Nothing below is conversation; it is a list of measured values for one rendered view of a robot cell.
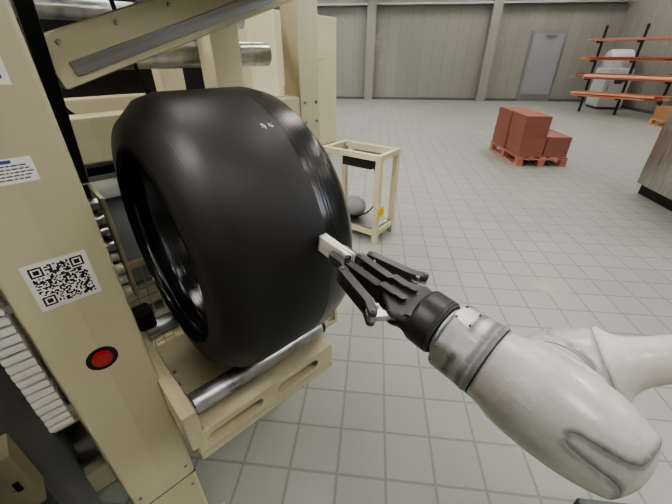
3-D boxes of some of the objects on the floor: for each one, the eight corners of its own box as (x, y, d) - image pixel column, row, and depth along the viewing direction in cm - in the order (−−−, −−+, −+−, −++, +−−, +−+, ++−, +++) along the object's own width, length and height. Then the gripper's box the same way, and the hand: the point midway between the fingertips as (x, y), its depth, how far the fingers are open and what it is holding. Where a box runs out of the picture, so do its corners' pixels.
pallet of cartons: (536, 149, 617) (549, 106, 580) (567, 168, 515) (584, 117, 478) (488, 147, 625) (497, 105, 588) (508, 166, 523) (521, 116, 487)
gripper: (481, 287, 44) (352, 210, 57) (423, 337, 36) (289, 235, 49) (462, 326, 49) (347, 246, 62) (407, 377, 41) (288, 274, 54)
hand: (336, 251), depth 54 cm, fingers closed
